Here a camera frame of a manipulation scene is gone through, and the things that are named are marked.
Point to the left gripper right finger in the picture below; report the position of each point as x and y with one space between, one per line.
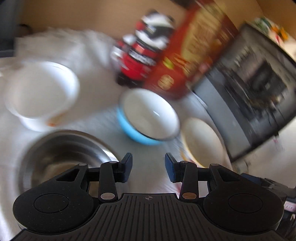
186 173

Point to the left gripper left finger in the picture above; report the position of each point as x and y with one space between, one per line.
112 173

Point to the cream bowl yellow rim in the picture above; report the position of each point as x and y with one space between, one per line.
201 145

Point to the stainless steel bowl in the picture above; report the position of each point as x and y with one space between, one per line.
59 192

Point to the blue enamel bowl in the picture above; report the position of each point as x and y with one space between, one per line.
146 117

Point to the white paper bowl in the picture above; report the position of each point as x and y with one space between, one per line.
40 94

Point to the white glass PC case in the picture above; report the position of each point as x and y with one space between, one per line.
249 92

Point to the panda racer figurine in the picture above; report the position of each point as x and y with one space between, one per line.
134 55

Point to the white woven tablecloth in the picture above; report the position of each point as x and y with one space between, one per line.
87 54

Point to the red quail eggs bag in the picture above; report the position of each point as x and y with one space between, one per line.
193 48

